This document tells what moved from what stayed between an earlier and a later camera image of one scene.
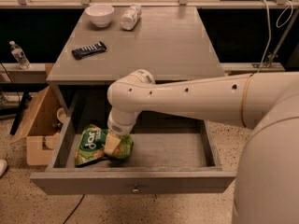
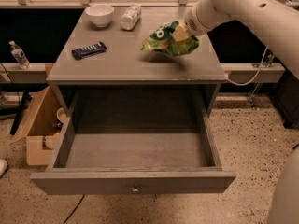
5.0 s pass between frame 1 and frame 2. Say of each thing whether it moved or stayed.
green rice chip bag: moved
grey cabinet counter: stayed
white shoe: stayed
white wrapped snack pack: stayed
